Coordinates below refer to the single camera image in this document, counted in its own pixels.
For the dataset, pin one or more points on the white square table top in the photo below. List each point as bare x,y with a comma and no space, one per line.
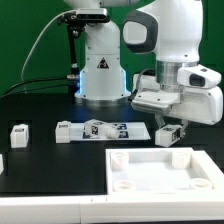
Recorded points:
154,170

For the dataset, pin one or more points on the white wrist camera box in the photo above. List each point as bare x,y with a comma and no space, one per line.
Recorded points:
198,77

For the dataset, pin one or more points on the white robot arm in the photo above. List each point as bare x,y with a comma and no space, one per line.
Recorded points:
170,29

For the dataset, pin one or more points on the black camera on stand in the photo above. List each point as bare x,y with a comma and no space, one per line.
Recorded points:
76,20

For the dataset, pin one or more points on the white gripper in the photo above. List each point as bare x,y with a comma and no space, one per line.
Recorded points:
197,105

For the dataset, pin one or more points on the white fence rail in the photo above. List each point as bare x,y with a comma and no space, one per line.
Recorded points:
205,168
107,209

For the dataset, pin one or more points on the white block at left edge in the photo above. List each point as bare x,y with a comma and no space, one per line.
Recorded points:
1,164

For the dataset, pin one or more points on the white front fence rail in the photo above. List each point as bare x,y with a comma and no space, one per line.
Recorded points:
107,209

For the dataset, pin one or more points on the white right fence rail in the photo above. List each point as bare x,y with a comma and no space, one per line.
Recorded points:
205,168

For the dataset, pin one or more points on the white tag sheet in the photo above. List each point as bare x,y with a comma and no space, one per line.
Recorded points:
128,131

